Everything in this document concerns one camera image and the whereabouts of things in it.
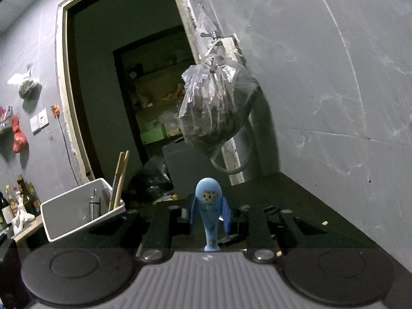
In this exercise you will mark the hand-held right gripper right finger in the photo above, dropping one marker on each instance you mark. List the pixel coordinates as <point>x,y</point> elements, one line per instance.
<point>226,217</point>

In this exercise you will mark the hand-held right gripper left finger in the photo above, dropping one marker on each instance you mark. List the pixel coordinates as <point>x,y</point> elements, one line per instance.
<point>193,214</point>

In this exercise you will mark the blue cartoon print spoon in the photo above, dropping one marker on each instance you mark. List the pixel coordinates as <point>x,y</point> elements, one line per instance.
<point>208,206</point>

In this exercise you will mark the wooden chopstick with purple band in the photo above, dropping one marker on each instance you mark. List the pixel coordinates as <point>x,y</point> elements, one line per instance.
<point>117,173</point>

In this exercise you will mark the shiny metal utensil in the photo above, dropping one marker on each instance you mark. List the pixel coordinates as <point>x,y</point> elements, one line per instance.
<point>95,201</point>

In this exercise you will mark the grey perforated utensil case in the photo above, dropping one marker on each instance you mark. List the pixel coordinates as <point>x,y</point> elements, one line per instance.
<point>64,222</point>

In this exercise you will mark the dark grey cabinet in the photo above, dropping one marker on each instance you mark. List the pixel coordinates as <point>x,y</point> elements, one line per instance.
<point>186,167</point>

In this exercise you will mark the black plastic bag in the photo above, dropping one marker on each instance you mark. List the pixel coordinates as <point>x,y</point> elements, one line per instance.
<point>151,180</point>

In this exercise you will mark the green box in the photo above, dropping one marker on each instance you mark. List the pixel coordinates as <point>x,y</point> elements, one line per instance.
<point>154,135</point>

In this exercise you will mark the clear plastic bag of dried goods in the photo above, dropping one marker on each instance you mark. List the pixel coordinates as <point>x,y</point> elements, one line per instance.
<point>212,112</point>

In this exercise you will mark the cluttered storage shelf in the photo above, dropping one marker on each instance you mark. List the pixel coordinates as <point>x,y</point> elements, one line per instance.
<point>151,80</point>

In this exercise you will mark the tall brown glass bottle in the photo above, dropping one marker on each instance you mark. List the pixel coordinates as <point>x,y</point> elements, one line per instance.
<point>29,196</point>

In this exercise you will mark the white crumpled cloth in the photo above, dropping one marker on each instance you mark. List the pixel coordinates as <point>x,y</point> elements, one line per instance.
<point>21,219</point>

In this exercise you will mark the small yellow sauce bottle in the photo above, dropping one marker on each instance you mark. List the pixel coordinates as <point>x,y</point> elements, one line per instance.
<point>11,196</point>

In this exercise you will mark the dark pump bottle white label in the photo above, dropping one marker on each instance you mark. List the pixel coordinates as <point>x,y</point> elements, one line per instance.
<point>4,209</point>

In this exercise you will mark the red plastic bag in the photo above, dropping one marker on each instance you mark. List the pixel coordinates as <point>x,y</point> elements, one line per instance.
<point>18,138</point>

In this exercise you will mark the hanging bag of dark goods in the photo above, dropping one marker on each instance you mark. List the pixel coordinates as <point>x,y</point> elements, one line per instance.
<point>27,85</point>

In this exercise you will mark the orange wall plug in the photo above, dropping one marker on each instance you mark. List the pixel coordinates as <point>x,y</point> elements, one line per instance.
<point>56,109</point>

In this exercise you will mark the white wall switch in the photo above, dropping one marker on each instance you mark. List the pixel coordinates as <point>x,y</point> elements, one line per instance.
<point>39,120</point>

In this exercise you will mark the metal wall tap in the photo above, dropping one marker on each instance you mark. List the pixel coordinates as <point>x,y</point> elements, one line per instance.
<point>210,34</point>

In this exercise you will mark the door frame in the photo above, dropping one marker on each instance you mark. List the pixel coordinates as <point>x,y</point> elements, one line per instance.
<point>61,70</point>

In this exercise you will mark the metal wall rack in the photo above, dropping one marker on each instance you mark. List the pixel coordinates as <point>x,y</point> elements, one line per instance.
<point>4,125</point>

